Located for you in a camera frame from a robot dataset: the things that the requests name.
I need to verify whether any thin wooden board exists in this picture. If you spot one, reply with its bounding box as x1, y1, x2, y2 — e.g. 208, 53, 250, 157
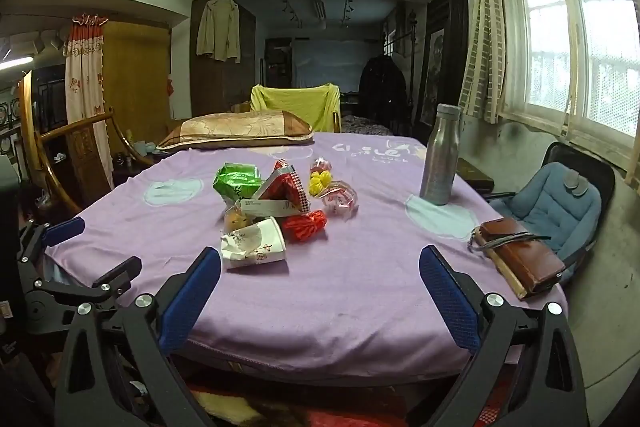
475, 232, 528, 300

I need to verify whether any curved wooden chair frame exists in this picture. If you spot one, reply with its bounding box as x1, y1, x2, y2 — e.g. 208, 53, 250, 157
17, 69, 156, 218

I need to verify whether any black chair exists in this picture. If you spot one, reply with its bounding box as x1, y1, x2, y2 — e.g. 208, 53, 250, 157
482, 142, 617, 288

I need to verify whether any beige hanging shirt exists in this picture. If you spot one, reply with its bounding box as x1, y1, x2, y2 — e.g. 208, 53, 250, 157
196, 0, 242, 64

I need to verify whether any dark wooden side table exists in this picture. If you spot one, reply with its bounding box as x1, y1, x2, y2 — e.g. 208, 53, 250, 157
456, 157, 496, 194

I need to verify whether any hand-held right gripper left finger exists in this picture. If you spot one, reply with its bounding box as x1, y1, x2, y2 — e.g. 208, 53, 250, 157
54, 247, 223, 427

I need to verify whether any silver metal bottle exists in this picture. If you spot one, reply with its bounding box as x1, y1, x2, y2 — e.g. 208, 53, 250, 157
419, 103, 462, 206

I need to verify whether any red mesh net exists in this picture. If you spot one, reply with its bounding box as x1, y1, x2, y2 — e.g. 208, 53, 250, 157
281, 209, 328, 242

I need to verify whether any white paper cup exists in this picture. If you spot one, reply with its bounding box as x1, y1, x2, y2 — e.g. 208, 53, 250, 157
220, 217, 288, 270

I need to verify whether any white board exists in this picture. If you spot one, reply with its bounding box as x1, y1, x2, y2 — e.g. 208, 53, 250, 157
291, 39, 373, 90

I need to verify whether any white framed window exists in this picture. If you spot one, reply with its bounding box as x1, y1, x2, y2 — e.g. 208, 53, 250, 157
500, 0, 640, 172

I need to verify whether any orange wooden door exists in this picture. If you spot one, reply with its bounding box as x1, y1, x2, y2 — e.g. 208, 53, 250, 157
102, 22, 171, 142

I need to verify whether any clear bag with orange snack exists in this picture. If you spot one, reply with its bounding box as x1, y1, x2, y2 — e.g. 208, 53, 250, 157
223, 204, 253, 230

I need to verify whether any clear cup with red wrappers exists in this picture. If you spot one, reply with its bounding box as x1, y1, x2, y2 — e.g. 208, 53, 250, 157
320, 184, 360, 220

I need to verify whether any blue seat cushion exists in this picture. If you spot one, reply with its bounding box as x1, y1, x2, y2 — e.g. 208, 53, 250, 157
490, 161, 603, 258

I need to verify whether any dark wooden wardrobe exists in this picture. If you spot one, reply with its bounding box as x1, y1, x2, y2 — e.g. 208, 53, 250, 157
190, 0, 258, 118

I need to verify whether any yellow cloth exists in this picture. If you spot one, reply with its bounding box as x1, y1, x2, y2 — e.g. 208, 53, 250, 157
250, 83, 343, 134

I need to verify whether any white floral curtain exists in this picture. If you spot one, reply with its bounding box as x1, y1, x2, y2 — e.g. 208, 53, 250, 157
64, 14, 115, 208

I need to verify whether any brown beige pillow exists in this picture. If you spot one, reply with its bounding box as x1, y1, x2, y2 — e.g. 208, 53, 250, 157
156, 109, 316, 152

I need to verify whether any black backpack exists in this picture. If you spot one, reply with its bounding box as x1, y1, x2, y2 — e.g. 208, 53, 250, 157
359, 54, 408, 128

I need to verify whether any beige checked curtain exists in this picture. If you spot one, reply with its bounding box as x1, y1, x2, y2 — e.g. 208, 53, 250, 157
459, 0, 503, 124

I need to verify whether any red cloth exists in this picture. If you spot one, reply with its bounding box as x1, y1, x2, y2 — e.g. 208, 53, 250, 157
190, 382, 501, 427

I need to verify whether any brown leather wallet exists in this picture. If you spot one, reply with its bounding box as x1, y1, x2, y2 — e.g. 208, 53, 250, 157
472, 217, 566, 295

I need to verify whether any green snack packet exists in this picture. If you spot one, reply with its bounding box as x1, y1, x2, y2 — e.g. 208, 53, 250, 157
213, 162, 263, 200

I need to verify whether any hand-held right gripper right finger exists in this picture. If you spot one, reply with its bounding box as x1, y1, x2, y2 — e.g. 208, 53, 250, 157
419, 245, 588, 427

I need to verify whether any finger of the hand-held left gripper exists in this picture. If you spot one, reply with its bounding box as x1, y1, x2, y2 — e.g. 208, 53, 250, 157
17, 217, 86, 268
30, 256, 143, 308

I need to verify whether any dark tall cabinet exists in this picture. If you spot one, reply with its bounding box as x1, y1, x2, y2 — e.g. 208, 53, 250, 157
415, 0, 471, 130

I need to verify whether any red white snack packet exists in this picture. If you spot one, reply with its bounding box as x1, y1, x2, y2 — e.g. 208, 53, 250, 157
240, 158, 312, 215

